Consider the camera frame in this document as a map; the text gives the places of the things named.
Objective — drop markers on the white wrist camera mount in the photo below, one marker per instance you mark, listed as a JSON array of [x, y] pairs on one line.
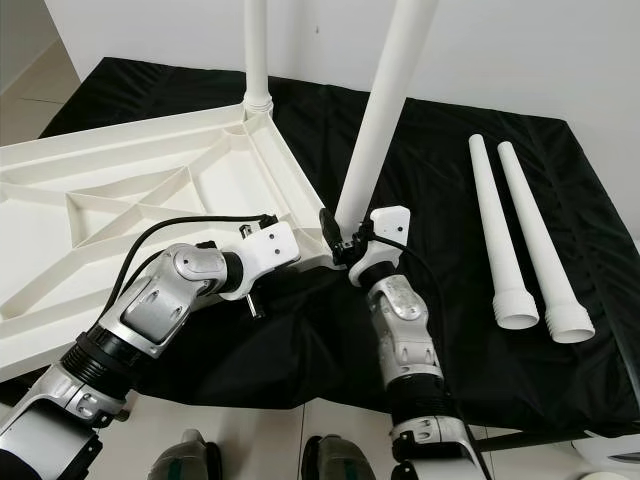
[[270, 250], [390, 224]]

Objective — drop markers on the grey robot foot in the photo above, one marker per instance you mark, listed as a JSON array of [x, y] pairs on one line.
[[340, 462], [188, 458]]

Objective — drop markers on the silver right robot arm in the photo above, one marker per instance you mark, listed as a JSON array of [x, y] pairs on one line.
[[405, 330]]

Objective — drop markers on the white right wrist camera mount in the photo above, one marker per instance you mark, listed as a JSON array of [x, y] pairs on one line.
[[390, 224]]

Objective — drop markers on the white plastic children table top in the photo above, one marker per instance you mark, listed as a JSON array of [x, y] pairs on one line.
[[80, 260]]

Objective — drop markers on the black table cloth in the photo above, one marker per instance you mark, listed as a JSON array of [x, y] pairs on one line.
[[360, 340]]

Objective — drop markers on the grey right robot foot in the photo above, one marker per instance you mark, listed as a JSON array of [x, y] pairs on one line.
[[340, 462]]

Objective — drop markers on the grey left robot foot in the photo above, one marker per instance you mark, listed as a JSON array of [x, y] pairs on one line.
[[188, 458]]

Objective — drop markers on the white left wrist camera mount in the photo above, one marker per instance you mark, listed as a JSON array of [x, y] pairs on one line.
[[270, 250]]

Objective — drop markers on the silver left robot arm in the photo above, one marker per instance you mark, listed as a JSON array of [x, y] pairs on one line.
[[165, 300]]

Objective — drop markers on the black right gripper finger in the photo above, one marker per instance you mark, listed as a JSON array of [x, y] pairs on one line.
[[330, 228]]

